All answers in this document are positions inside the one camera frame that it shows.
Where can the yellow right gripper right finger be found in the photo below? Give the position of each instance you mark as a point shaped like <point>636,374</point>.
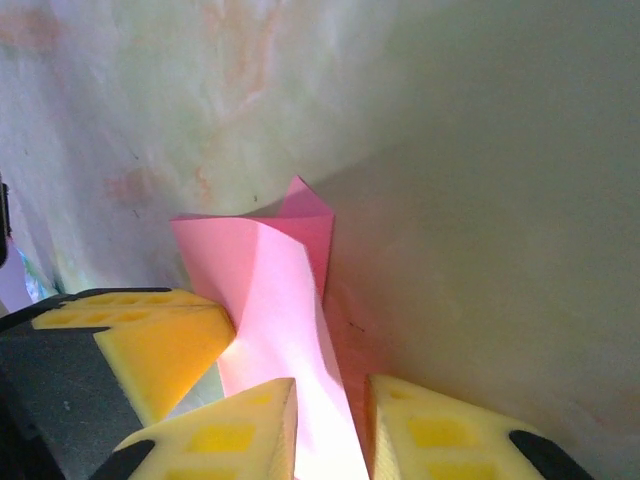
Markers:
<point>450,440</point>

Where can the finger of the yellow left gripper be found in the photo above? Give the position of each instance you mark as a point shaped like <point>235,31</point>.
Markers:
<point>160,350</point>

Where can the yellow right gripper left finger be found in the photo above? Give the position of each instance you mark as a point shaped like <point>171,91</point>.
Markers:
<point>220,440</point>

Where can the pink paper sheet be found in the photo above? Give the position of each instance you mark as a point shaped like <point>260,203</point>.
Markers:
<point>280,300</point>

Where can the teal printed packet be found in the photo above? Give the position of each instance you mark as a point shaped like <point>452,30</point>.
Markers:
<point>35,280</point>

